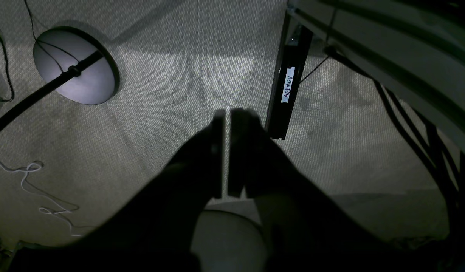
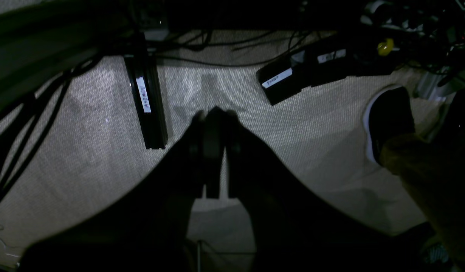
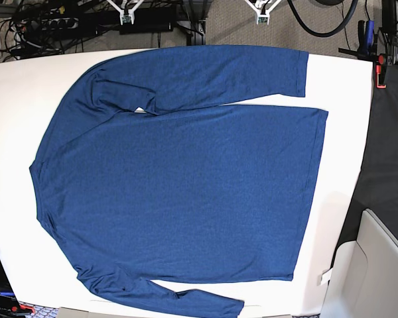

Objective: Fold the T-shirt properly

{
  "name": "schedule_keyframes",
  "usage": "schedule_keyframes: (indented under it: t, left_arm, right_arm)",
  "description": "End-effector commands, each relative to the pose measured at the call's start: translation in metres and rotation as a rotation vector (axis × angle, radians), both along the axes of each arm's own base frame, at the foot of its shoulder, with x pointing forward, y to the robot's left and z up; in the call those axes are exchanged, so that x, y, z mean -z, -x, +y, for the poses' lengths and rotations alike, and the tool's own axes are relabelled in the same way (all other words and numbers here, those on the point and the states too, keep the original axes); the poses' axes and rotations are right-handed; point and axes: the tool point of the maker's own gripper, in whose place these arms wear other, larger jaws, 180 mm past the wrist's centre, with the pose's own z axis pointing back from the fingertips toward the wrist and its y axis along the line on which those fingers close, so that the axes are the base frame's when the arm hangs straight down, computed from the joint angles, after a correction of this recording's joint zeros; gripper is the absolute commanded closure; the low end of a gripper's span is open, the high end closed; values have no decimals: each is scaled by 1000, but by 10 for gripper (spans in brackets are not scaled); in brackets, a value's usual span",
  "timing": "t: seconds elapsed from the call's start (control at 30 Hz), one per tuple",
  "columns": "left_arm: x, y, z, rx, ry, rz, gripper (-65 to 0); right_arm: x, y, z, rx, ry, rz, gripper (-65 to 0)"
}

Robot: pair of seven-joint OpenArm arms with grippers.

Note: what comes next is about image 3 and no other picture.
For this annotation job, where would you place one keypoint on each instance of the blue long-sleeve T-shirt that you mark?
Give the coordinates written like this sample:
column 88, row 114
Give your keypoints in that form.
column 154, row 169

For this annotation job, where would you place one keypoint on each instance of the white paper tag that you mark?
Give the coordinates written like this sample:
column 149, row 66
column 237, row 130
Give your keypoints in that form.
column 324, row 278

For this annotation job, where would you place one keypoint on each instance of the dark grey cloth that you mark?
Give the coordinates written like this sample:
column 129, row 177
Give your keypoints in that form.
column 377, row 185

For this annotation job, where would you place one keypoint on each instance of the black power strip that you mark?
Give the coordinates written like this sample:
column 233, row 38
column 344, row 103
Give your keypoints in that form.
column 59, row 24

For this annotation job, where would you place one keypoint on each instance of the red and black clamp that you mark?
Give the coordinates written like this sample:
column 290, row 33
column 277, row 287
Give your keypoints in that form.
column 380, row 70

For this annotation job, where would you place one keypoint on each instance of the white plastic bin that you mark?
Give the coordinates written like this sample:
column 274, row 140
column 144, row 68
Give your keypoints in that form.
column 364, row 279

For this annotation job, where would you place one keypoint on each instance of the black aluminium frame post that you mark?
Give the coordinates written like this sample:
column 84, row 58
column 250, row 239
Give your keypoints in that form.
column 196, row 13

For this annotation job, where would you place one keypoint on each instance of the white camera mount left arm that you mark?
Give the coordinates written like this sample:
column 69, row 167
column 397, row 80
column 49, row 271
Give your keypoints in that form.
column 262, row 9

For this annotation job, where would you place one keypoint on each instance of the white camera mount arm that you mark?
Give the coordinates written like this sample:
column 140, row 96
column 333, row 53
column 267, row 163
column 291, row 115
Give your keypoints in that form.
column 262, row 9
column 126, row 10

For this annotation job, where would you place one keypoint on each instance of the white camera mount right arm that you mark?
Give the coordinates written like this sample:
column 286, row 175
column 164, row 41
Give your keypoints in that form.
column 126, row 10

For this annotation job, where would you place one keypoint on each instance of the blue handled tool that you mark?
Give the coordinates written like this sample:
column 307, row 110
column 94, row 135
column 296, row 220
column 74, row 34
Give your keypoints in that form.
column 369, row 29

